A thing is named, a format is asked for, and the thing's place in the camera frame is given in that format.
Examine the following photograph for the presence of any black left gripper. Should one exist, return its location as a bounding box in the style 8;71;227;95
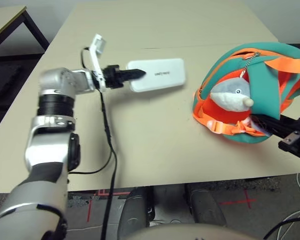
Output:
101;64;147;90

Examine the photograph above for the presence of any white pencil case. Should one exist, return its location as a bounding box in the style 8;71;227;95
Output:
124;57;187;93

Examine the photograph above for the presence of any teal and orange backpack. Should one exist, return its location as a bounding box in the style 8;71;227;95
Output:
191;42;300;145

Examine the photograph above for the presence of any grey white plush toy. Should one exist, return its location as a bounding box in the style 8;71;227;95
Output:
209;77;255;112

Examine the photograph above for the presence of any red floor tape cross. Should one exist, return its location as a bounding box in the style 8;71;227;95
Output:
219;189;257;208

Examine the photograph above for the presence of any dark grey robot right leg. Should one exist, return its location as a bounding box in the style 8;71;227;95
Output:
186;183;227;227

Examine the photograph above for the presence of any dark grey robot leg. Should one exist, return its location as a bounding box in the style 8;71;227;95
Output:
117;187;156;238
186;183;227;227

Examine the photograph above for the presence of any black foam floor mat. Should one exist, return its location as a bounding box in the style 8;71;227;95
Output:
0;63;23;101

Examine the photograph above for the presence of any beige robot torso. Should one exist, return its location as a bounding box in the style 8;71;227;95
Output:
129;223;266;240

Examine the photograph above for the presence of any beige black-framed side table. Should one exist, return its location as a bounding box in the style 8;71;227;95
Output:
0;5;51;55

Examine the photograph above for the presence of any dark grey robot left leg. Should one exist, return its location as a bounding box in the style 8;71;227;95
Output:
117;187;156;238

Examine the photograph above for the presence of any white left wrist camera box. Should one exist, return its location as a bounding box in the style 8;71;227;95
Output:
88;34;108;92

